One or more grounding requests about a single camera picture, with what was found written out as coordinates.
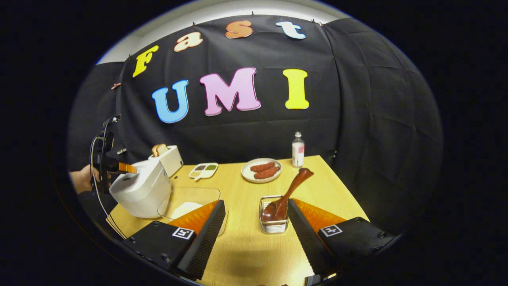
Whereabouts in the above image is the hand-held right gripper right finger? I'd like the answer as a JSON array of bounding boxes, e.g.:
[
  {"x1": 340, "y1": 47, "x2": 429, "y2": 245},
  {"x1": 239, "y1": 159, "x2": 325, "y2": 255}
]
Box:
[{"x1": 287, "y1": 199, "x2": 397, "y2": 278}]

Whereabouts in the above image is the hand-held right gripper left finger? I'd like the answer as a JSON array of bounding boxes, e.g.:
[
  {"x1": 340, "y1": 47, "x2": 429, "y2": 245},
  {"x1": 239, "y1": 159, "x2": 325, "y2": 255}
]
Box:
[{"x1": 123, "y1": 200, "x2": 226, "y2": 280}]

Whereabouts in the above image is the white rice cooker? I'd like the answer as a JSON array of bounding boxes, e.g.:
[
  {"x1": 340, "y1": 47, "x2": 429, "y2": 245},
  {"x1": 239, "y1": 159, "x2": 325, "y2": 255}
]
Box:
[{"x1": 109, "y1": 159, "x2": 172, "y2": 219}]

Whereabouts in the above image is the white rice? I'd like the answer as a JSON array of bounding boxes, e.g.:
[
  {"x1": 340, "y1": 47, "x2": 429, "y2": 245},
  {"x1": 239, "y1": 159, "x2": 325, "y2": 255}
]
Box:
[{"x1": 171, "y1": 202, "x2": 203, "y2": 220}]

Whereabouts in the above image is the wire chopstick holder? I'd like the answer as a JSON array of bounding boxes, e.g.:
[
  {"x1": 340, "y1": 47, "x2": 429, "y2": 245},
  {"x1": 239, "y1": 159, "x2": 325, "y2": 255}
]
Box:
[{"x1": 259, "y1": 195, "x2": 289, "y2": 234}]

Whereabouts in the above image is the clear rice container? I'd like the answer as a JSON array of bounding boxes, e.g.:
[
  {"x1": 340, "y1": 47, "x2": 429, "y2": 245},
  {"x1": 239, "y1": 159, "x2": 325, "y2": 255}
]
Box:
[{"x1": 158, "y1": 187, "x2": 229, "y2": 237}]

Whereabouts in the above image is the brown wooden spoon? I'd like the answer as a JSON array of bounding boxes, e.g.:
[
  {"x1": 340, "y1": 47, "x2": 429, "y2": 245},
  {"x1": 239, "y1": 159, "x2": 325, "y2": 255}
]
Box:
[{"x1": 262, "y1": 168, "x2": 314, "y2": 222}]

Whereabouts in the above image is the white toaster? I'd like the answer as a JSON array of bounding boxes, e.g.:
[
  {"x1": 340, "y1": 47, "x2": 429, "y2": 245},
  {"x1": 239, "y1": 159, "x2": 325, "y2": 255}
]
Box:
[{"x1": 149, "y1": 144, "x2": 184, "y2": 178}]

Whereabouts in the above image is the white divided grain tray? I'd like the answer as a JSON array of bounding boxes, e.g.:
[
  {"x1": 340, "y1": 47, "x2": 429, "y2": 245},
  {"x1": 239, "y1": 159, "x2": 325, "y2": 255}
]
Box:
[{"x1": 189, "y1": 162, "x2": 219, "y2": 181}]

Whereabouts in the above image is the white plate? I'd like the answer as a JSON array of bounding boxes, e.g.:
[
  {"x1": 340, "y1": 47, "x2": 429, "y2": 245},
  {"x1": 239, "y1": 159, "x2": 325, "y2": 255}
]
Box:
[{"x1": 241, "y1": 158, "x2": 282, "y2": 184}]

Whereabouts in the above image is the clear bottle pink label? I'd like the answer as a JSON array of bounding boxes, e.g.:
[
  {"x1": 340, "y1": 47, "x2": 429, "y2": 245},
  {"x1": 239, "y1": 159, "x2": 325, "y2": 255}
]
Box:
[{"x1": 292, "y1": 132, "x2": 305, "y2": 168}]

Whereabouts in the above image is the left hand-held gripper cable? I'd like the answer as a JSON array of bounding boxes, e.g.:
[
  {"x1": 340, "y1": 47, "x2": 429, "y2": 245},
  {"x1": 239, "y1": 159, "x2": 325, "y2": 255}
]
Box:
[{"x1": 89, "y1": 135, "x2": 124, "y2": 239}]

